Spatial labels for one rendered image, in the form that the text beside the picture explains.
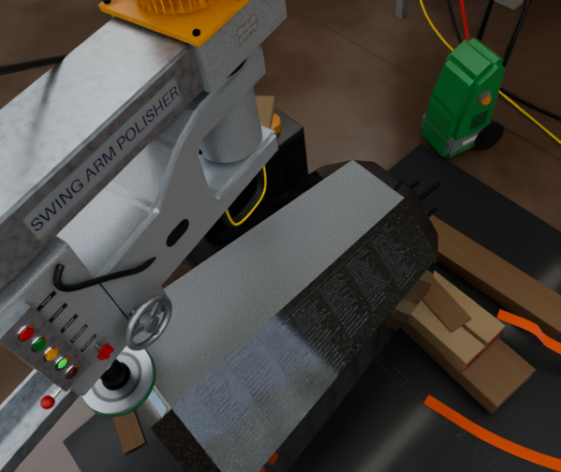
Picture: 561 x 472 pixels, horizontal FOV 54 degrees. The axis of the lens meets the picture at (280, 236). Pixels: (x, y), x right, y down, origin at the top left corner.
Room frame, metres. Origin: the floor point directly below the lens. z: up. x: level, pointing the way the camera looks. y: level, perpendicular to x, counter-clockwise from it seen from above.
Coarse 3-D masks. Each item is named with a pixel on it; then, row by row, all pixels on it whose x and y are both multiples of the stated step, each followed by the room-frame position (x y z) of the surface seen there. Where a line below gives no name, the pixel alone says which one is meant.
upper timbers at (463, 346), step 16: (448, 288) 1.05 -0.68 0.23; (464, 304) 0.96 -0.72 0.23; (416, 320) 0.94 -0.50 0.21; (432, 320) 0.92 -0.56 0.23; (480, 320) 0.88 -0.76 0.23; (496, 320) 0.86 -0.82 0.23; (432, 336) 0.86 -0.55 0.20; (448, 336) 0.84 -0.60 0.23; (464, 336) 0.82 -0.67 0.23; (480, 336) 0.81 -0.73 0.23; (496, 336) 0.81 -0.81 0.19; (448, 352) 0.78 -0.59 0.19; (464, 352) 0.76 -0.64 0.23; (480, 352) 0.76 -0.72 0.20; (464, 368) 0.71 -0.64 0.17
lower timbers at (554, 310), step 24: (432, 216) 1.51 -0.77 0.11; (456, 240) 1.35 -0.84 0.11; (456, 264) 1.23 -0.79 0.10; (480, 264) 1.20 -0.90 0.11; (504, 264) 1.17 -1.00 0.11; (480, 288) 1.11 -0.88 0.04; (504, 288) 1.05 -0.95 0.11; (528, 288) 1.03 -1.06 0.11; (528, 312) 0.92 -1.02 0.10; (552, 312) 0.90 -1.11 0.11; (552, 336) 0.82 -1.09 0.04; (480, 360) 0.75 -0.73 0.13; (504, 360) 0.73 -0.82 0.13; (480, 384) 0.65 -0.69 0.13; (504, 384) 0.63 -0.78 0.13
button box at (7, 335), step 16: (16, 320) 0.51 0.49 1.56; (32, 320) 0.52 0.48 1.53; (0, 336) 0.48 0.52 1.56; (16, 336) 0.49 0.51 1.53; (32, 336) 0.51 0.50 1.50; (48, 336) 0.52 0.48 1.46; (16, 352) 0.48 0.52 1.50; (32, 352) 0.49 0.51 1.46; (64, 352) 0.52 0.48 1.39; (80, 352) 0.53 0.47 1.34; (48, 368) 0.49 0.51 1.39; (64, 368) 0.50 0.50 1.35; (80, 368) 0.51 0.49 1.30; (64, 384) 0.48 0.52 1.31
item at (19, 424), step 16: (160, 304) 0.73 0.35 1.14; (32, 384) 0.57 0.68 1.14; (48, 384) 0.57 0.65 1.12; (16, 400) 0.53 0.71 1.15; (32, 400) 0.54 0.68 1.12; (64, 400) 0.51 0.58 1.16; (0, 416) 0.50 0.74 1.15; (16, 416) 0.50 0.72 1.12; (32, 416) 0.50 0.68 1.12; (48, 416) 0.47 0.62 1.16; (0, 432) 0.47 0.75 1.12; (16, 432) 0.46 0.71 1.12; (32, 432) 0.44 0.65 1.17; (0, 448) 0.43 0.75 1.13; (16, 448) 0.41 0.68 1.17; (32, 448) 0.42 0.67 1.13; (0, 464) 0.38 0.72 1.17; (16, 464) 0.39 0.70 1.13
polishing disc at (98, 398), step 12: (120, 360) 0.69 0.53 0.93; (132, 360) 0.68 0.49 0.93; (144, 360) 0.67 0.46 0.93; (132, 372) 0.64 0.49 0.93; (144, 372) 0.64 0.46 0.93; (96, 384) 0.63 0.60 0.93; (132, 384) 0.61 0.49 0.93; (144, 384) 0.60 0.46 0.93; (84, 396) 0.60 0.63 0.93; (96, 396) 0.59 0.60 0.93; (108, 396) 0.59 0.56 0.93; (120, 396) 0.58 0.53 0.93; (132, 396) 0.57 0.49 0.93; (144, 396) 0.57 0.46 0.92; (96, 408) 0.56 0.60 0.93; (108, 408) 0.55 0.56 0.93; (120, 408) 0.54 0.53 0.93
